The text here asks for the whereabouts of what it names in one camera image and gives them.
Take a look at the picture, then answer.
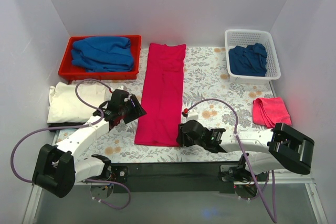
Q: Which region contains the white plastic laundry basket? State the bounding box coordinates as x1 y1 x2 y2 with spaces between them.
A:
224 29 281 84

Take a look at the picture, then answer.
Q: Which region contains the crimson red t shirt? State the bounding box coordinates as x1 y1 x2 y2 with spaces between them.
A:
134 43 186 147

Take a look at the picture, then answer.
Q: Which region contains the folded pink t shirt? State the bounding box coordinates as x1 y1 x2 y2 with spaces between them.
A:
252 97 292 129

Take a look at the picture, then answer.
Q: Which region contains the folded royal blue t shirt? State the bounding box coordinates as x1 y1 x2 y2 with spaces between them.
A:
71 36 134 72

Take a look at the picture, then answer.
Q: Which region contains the red plastic tray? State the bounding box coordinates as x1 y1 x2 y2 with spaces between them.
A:
58 35 142 83

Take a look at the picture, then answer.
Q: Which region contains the folded black t shirt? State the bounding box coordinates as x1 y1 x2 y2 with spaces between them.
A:
48 122 84 132

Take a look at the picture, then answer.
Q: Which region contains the navy blue t shirt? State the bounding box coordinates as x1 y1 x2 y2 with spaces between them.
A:
228 43 268 77

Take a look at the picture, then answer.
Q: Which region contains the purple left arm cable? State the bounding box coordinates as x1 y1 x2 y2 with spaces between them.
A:
10 78 132 210

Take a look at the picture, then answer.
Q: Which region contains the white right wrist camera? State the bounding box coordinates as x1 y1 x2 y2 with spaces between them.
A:
182 109 198 122

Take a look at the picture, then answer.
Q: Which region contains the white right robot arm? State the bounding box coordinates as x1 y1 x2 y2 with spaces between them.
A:
176 120 314 181

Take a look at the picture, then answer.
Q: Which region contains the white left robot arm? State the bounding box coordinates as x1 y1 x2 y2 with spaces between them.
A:
32 89 146 198

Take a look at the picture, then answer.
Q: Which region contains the floral patterned table mat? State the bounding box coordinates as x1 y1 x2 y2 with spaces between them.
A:
51 46 295 164

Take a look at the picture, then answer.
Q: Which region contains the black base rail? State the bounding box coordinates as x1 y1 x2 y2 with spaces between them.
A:
81 161 269 194

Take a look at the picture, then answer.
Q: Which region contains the folded white t shirt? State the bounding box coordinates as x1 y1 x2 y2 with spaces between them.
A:
47 82 107 124

